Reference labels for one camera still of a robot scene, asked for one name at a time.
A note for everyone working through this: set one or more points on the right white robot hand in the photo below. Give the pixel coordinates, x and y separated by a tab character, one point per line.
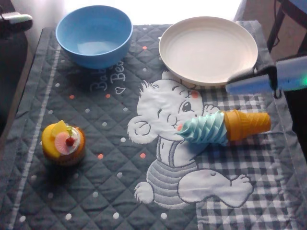
290	74

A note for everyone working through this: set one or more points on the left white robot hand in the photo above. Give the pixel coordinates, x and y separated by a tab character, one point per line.
16	20

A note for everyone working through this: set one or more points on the toy blue ice cream cone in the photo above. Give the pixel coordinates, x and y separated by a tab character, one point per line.
239	125

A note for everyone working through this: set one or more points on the toy cupcake with fruit topping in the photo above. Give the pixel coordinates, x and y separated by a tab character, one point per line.
63	143

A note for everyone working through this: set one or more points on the blue plastic bowl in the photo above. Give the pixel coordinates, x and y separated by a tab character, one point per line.
94	36

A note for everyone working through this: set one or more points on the white round plate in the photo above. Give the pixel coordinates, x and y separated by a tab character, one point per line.
206	50

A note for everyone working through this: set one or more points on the grey quilt with bear print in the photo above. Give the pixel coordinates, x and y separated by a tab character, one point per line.
96	134

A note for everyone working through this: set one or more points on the black metal frame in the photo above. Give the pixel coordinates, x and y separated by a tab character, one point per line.
278	21

